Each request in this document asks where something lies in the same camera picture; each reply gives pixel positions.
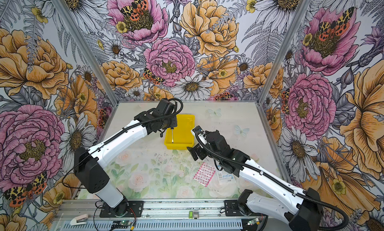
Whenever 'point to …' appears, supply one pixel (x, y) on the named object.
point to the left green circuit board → (123, 222)
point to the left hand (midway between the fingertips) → (171, 124)
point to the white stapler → (80, 220)
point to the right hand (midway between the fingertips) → (196, 145)
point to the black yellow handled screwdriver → (172, 128)
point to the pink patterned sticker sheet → (204, 174)
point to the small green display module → (193, 214)
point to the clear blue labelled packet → (225, 177)
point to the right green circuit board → (251, 222)
